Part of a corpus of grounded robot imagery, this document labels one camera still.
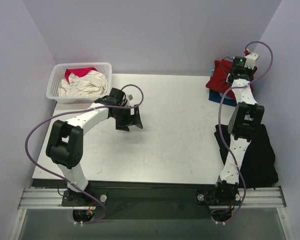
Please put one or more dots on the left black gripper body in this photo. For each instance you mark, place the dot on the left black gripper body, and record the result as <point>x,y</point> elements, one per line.
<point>126,117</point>

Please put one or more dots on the white plastic basket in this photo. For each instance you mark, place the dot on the white plastic basket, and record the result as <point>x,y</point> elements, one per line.
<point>58,73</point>

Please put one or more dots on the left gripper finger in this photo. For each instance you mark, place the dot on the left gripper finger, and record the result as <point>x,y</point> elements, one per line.
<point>137,118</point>
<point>122,128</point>

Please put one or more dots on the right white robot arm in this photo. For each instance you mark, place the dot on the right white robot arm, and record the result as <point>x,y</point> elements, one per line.
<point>242,126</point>

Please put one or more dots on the turquoise folded t-shirt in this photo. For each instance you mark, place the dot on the turquoise folded t-shirt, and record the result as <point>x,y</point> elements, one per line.
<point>220,94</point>

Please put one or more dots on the aluminium rail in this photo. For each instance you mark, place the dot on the aluminium rail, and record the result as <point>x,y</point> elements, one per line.
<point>50,198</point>

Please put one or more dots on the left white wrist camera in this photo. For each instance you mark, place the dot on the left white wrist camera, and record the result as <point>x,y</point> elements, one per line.
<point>129,97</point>

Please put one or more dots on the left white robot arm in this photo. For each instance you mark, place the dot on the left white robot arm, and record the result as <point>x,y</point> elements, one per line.
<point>65,145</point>

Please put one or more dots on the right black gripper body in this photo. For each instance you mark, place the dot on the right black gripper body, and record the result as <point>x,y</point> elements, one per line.
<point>230,78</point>

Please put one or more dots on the dark red t-shirt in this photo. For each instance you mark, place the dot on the dark red t-shirt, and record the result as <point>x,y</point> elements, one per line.
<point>220,80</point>

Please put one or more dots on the dark blue folded t-shirt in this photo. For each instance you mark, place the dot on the dark blue folded t-shirt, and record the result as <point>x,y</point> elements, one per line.
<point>214,97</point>

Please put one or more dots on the black t-shirt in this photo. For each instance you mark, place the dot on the black t-shirt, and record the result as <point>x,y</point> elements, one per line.
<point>256,160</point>

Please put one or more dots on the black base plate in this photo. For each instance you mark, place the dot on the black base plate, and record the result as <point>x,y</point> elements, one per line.
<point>78,199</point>
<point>213,197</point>

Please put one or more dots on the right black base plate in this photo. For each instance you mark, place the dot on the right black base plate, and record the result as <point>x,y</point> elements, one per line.
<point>213,197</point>

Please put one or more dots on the cream white t-shirt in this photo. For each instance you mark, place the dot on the cream white t-shirt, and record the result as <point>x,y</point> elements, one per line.
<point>94,83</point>

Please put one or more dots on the bright red t-shirt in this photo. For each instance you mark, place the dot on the bright red t-shirt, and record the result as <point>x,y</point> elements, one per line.
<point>79,72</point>

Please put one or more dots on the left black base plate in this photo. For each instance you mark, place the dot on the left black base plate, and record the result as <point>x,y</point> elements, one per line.
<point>78,199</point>

